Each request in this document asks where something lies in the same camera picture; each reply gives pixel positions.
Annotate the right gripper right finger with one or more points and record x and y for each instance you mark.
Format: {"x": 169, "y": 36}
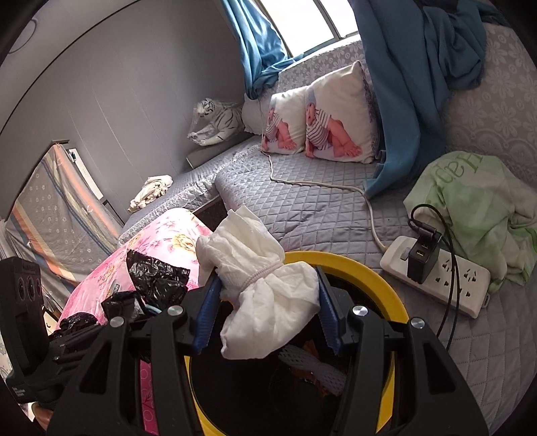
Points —
{"x": 401, "y": 380}

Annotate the black plastic bag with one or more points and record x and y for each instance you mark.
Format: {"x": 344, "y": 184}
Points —
{"x": 160, "y": 284}
{"x": 122, "y": 303}

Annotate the white tissue bundle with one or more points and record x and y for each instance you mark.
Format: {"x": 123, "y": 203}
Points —
{"x": 272, "y": 300}

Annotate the yellow rim trash bin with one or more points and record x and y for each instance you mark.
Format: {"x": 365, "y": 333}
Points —
{"x": 271, "y": 396}

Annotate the left hand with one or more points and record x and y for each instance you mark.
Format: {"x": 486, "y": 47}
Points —
{"x": 42, "y": 415}

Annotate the white power strip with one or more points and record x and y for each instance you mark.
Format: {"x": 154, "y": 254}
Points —
{"x": 474, "y": 279}

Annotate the black charger plug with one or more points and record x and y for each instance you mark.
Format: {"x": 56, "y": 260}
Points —
{"x": 423, "y": 255}

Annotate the striped grey wardrobe cover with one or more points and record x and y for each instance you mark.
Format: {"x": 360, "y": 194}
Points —
{"x": 57, "y": 222}

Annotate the pink floral bed cover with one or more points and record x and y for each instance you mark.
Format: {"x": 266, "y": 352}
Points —
{"x": 133, "y": 380}

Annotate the green white cloth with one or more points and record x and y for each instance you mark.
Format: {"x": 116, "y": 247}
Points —
{"x": 489, "y": 213}

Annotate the beige crumpled cloth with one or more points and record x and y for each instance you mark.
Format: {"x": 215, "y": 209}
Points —
{"x": 153, "y": 188}

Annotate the grey quilted sofa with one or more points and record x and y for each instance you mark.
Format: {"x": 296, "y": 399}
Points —
{"x": 315, "y": 205}

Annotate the grey bolster pillow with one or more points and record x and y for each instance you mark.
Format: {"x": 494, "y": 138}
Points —
{"x": 205, "y": 153}

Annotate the right baby print pillow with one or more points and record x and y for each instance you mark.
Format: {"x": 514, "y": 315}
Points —
{"x": 341, "y": 120}

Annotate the baby print pillow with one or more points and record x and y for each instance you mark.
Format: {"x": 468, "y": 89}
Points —
{"x": 341, "y": 120}
{"x": 285, "y": 129}

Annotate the white tiger plush toy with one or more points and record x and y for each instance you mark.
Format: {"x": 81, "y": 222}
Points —
{"x": 214, "y": 122}

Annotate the left baby print pillow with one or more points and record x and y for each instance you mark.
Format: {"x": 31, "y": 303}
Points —
{"x": 285, "y": 129}

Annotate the grey cushion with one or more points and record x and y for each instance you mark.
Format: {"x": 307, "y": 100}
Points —
{"x": 254, "y": 111}

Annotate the blue right curtain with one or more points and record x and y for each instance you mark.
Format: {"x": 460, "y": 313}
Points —
{"x": 418, "y": 53}

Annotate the blue curtain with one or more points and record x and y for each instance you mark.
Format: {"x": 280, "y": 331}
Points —
{"x": 418, "y": 53}
{"x": 263, "y": 54}

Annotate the blue left curtain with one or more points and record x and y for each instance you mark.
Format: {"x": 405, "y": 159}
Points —
{"x": 263, "y": 54}

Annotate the window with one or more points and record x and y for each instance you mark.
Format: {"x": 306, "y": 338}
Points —
{"x": 308, "y": 25}

